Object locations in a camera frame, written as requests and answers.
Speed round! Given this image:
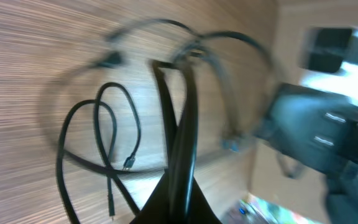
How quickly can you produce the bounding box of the black USB cable dark plug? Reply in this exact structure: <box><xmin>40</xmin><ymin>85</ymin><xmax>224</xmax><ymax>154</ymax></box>
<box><xmin>56</xmin><ymin>82</ymin><xmax>142</xmax><ymax>224</ymax></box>

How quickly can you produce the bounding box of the black USB cable white plug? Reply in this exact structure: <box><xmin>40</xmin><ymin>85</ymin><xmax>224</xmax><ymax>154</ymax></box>
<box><xmin>39</xmin><ymin>18</ymin><xmax>285</xmax><ymax>177</ymax></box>

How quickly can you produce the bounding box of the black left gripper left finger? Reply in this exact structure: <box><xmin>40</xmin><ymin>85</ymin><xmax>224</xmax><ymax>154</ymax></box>
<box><xmin>131</xmin><ymin>60</ymin><xmax>178</xmax><ymax>224</ymax></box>

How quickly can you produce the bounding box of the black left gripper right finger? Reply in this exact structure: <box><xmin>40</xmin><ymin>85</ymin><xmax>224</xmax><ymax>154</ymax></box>
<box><xmin>168</xmin><ymin>61</ymin><xmax>220</xmax><ymax>223</ymax></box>

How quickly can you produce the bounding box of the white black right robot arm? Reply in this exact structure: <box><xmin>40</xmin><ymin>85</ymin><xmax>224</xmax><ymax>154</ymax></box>
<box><xmin>255</xmin><ymin>27</ymin><xmax>358</xmax><ymax>223</ymax></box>

